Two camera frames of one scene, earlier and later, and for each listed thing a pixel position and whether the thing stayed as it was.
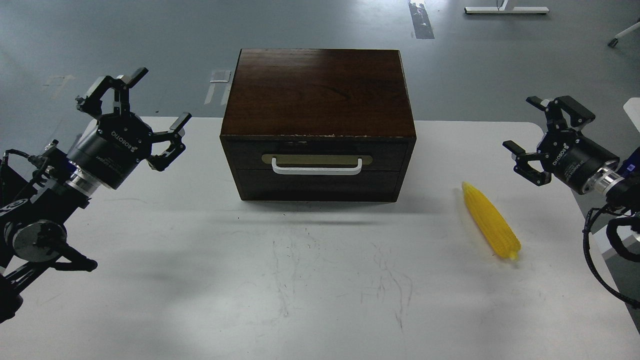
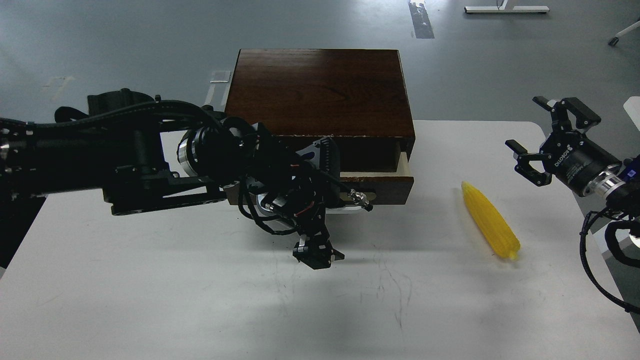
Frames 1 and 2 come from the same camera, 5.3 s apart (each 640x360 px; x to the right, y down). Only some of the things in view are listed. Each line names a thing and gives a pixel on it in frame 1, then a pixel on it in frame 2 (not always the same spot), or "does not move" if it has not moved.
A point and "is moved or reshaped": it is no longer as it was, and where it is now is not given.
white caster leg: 613,42 does not move
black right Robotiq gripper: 573,159 does not move
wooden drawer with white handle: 317,157 is moved or reshaped
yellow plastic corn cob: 491,224 does not move
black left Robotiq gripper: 112,151 to 295,195
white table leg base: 503,9 does not move
